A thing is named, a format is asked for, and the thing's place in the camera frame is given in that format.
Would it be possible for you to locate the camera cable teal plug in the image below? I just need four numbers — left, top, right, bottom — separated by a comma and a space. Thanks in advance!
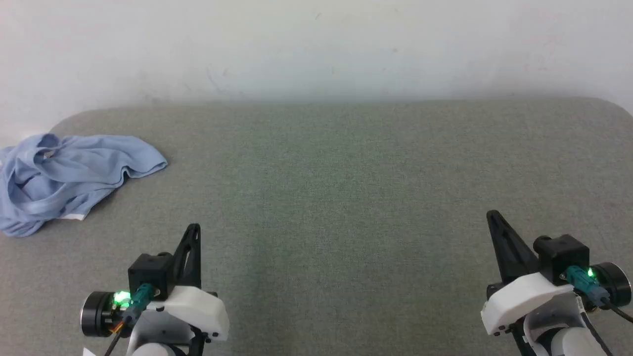
565, 266, 633, 324
103, 283, 155, 356

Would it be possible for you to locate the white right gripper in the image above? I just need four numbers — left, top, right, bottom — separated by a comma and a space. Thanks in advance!
481, 210, 579, 337

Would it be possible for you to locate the light blue and white garment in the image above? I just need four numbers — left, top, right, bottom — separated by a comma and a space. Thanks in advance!
0, 133, 169, 238

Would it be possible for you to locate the left camera cable teal plug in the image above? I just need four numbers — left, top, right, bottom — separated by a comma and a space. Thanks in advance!
103, 283, 155, 356

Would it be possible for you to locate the right camera cable teal plug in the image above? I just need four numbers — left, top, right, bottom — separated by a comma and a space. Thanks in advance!
565, 266, 633, 324

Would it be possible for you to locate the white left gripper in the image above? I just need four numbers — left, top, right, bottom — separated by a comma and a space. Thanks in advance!
130, 223, 230, 356

